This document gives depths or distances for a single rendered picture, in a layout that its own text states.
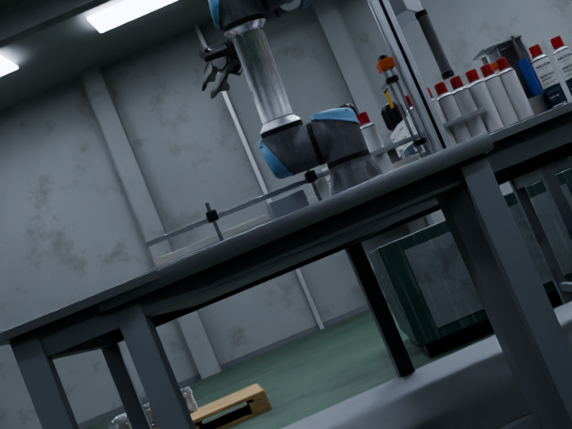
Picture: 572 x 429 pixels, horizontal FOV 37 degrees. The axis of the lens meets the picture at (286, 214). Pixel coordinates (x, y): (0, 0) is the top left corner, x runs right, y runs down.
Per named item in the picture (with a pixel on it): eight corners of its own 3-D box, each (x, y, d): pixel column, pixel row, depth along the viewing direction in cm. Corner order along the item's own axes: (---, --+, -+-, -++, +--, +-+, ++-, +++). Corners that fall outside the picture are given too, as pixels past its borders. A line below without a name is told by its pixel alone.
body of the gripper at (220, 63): (239, 78, 283) (255, 45, 279) (220, 73, 277) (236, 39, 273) (226, 67, 288) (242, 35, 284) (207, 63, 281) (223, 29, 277)
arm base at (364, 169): (386, 185, 234) (374, 151, 234) (388, 181, 219) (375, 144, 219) (334, 203, 235) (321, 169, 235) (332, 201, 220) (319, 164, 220)
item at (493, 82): (516, 125, 266) (489, 65, 267) (523, 121, 260) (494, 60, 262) (501, 131, 265) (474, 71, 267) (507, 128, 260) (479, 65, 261)
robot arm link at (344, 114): (368, 147, 221) (351, 98, 221) (319, 165, 222) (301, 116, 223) (369, 151, 233) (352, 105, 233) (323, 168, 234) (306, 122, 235)
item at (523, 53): (542, 117, 280) (510, 45, 282) (557, 107, 267) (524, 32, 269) (504, 133, 278) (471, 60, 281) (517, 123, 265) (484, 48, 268)
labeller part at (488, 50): (510, 46, 282) (509, 43, 282) (523, 35, 271) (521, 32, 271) (473, 61, 280) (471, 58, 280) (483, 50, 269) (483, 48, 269)
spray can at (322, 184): (333, 200, 258) (306, 137, 260) (335, 197, 253) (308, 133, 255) (317, 206, 257) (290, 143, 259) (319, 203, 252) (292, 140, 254)
